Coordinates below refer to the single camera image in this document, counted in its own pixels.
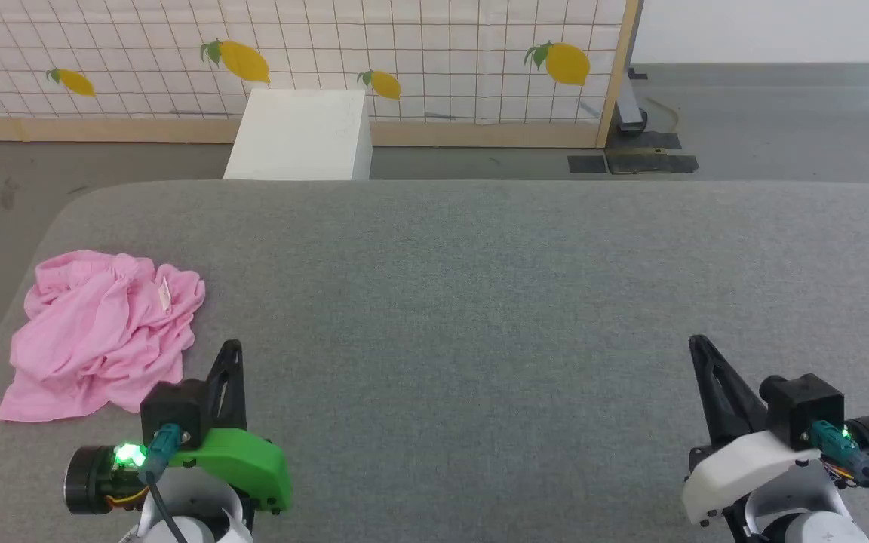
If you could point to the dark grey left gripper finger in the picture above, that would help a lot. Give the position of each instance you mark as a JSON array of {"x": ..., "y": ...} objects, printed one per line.
[
  {"x": 210, "y": 400},
  {"x": 237, "y": 407}
]

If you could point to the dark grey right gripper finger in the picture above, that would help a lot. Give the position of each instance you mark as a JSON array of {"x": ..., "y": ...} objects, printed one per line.
[
  {"x": 701, "y": 392},
  {"x": 744, "y": 411}
]

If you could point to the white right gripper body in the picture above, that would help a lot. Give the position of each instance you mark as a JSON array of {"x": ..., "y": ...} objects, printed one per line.
[{"x": 736, "y": 471}]

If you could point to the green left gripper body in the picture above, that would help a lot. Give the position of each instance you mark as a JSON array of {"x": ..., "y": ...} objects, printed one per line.
[{"x": 246, "y": 460}]

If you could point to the pink cloth garment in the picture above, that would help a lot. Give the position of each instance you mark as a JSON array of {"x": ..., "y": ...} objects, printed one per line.
[{"x": 95, "y": 339}]

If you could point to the grey fabric sofa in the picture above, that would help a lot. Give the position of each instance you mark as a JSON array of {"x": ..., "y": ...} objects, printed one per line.
[{"x": 480, "y": 317}]

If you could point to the white box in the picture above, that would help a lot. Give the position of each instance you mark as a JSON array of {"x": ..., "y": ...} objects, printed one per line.
[{"x": 299, "y": 136}]

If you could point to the metal partition stand foot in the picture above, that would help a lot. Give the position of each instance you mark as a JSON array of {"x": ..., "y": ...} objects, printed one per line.
[{"x": 631, "y": 105}]

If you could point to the lemon print partition screen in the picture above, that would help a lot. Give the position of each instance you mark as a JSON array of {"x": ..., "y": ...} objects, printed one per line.
[{"x": 314, "y": 45}]

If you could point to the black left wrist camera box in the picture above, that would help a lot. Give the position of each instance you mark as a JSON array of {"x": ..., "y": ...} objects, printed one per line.
[{"x": 174, "y": 407}]

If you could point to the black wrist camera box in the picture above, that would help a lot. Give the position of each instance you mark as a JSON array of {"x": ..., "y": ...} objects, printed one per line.
[
  {"x": 800, "y": 403},
  {"x": 174, "y": 407}
]

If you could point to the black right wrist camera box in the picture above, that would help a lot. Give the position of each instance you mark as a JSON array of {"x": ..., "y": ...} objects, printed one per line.
[{"x": 800, "y": 403}]

